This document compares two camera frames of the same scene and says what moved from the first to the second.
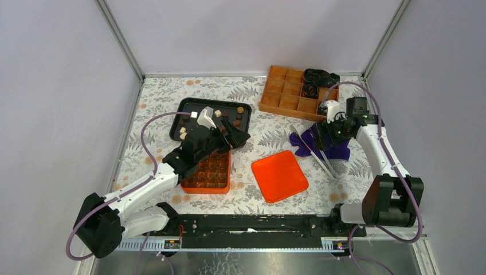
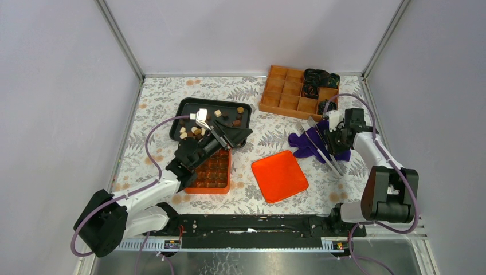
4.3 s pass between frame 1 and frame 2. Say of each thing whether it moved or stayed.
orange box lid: stayed
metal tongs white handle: moved
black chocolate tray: stayed
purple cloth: stayed
